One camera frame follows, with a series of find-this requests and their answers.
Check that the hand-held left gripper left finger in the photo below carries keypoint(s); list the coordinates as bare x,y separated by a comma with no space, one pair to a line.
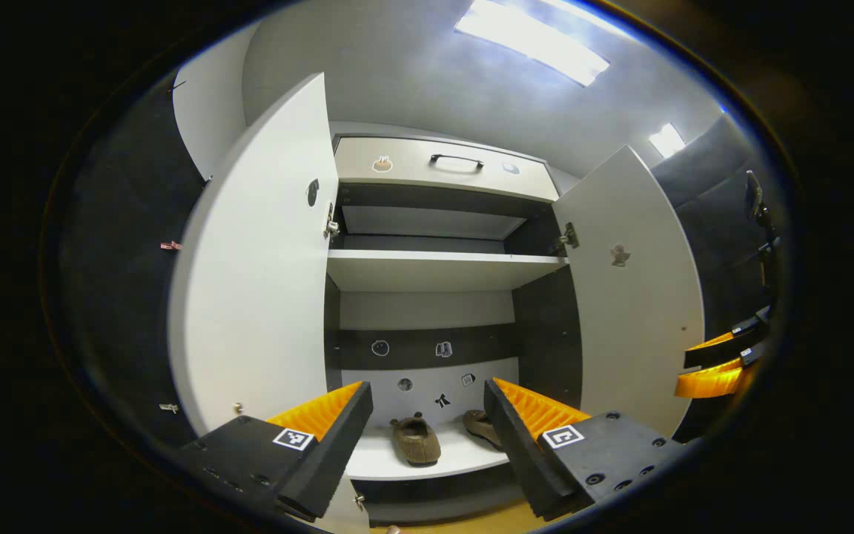
332,454

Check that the white cabinet shelf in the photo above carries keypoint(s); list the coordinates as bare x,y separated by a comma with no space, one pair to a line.
434,271

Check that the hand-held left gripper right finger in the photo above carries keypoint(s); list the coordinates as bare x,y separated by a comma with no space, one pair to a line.
522,454

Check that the large ceiling light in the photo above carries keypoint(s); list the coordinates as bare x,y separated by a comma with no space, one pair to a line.
531,41

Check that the black clip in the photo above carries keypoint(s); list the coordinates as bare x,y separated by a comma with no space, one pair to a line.
177,87

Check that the brown shoe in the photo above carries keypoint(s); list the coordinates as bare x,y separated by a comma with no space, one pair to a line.
416,441
480,424

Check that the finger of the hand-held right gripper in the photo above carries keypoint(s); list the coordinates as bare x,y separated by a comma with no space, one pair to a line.
716,354
716,380

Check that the small ceiling light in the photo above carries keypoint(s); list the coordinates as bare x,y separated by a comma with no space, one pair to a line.
667,140

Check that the white cabinet door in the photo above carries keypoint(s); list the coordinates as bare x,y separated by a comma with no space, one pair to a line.
256,297
634,334

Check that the white shoe cabinet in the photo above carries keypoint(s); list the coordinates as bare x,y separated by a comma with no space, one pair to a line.
427,308

